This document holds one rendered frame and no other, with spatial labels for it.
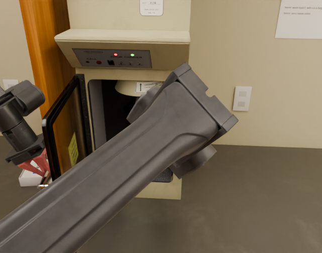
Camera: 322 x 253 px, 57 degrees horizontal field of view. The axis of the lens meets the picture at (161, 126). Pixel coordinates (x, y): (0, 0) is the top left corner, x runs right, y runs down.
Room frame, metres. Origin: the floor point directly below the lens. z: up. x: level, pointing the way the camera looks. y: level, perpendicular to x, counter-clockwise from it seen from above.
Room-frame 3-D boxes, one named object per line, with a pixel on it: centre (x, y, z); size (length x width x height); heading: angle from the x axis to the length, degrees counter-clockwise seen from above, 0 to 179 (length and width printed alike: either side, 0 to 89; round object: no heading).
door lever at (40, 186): (0.58, 0.26, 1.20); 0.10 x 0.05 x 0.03; 3
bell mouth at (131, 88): (0.91, 0.06, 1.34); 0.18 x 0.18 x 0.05
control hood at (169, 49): (0.76, 0.09, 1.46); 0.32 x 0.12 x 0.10; 87
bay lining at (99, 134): (0.94, 0.08, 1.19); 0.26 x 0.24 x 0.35; 87
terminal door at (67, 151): (0.65, 0.23, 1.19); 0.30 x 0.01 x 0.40; 3
